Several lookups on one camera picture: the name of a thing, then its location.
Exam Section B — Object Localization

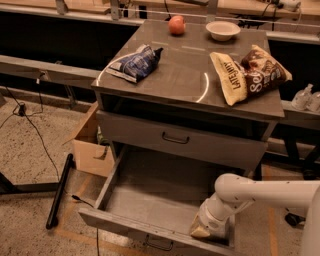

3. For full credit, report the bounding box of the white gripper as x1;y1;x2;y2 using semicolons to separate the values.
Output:
189;193;253;240

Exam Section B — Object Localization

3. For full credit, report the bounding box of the grey drawer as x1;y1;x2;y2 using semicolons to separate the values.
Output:
79;146;241;256
96;110;266;171

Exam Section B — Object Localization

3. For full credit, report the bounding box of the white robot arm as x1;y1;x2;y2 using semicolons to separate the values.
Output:
190;173;320;256

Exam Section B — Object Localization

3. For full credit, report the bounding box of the grey top drawer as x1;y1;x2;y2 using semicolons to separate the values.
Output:
96;110;266;171

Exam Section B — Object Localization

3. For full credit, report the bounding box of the grey drawer cabinet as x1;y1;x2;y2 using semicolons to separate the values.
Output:
91;18;285;181

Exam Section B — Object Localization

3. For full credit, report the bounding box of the black chair caster base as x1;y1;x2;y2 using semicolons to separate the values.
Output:
285;208;306;227

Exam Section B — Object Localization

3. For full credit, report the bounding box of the cardboard box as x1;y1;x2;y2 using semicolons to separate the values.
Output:
65;102;114;177

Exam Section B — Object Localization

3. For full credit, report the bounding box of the black table leg base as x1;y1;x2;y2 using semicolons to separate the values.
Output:
46;154;74;230

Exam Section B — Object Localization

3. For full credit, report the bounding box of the yellow Late July chip bag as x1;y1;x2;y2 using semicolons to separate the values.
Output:
210;52;247;106

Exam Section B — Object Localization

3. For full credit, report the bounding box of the brown snack bag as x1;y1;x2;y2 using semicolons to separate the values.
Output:
241;45;292;96

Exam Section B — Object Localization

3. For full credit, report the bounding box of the clear sanitizer bottle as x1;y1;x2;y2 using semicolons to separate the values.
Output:
291;84;313;110

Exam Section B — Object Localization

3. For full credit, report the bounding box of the blue chip bag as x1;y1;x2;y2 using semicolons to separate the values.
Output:
105;44;163;83

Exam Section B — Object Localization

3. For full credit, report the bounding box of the white paper bowl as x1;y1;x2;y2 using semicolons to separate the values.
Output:
206;21;241;42

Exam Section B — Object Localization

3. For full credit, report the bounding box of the red apple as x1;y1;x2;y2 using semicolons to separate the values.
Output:
168;15;185;35

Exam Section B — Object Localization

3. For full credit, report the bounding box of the black cable with plug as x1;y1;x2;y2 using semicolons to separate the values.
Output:
70;194;101;256

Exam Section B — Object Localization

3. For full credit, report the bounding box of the grey metal bench rail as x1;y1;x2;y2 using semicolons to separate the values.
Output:
0;55;100;89

